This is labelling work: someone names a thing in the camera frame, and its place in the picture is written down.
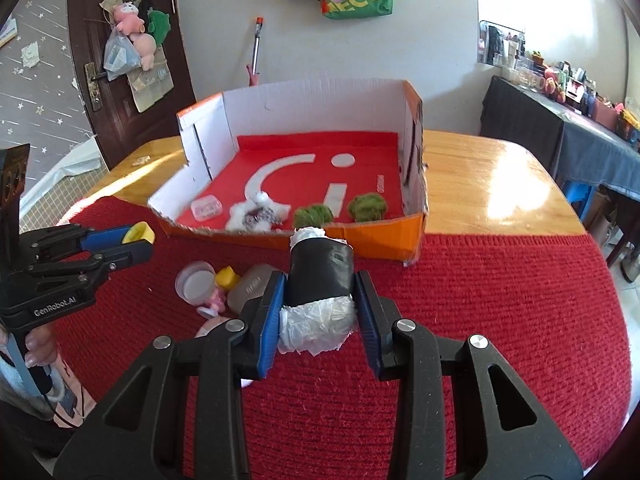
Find red knitted mat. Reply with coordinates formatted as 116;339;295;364
52;195;633;480

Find blue stool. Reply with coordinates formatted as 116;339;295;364
564;180;608;221

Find green plush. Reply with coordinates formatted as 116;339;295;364
146;10;172;46

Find small clear plastic box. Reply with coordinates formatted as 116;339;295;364
190;196;224;222

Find green moss ball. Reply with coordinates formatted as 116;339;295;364
292;203;334;231

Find wall mirror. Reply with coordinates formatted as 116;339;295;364
477;20;526;68

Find pink and yellow toy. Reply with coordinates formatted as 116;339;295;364
197;266;243;318

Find black and white roll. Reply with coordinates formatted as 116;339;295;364
279;226;358;357

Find yellow bottle cap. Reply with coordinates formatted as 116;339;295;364
123;221;156;245

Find grey-brown case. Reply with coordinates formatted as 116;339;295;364
227;265;278;313

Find white plastic sheet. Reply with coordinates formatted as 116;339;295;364
20;135;108;231

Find side table with clutter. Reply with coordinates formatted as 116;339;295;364
492;47;640;153

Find plain pink plush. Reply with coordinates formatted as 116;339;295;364
131;31;158;72

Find silver mop handle red tip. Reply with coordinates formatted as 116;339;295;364
245;16;265;88

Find side table with dark cloth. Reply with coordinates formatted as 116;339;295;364
479;75;640;281

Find white fluffy star plush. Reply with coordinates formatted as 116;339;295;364
225;191;292;233

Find clear plastic bag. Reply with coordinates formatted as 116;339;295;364
102;26;140;82

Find dark brown door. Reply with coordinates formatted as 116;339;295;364
67;0;197;170

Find person's left hand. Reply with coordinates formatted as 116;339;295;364
24;324;60;367

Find brass door handle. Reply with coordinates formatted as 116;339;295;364
83;62;108;112

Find clear round lid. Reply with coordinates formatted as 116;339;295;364
175;260;217;306

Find pink plush with white face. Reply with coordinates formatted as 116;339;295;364
112;2;148;36

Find orange cardboard box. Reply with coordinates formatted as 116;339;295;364
147;77;430;268

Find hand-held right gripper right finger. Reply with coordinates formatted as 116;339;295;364
352;270;585;480

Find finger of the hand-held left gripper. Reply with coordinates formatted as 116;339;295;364
27;224;130;262
27;241;154;292

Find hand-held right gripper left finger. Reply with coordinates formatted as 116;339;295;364
52;270;287;480

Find pink plush toys on door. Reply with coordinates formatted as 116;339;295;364
100;0;176;113

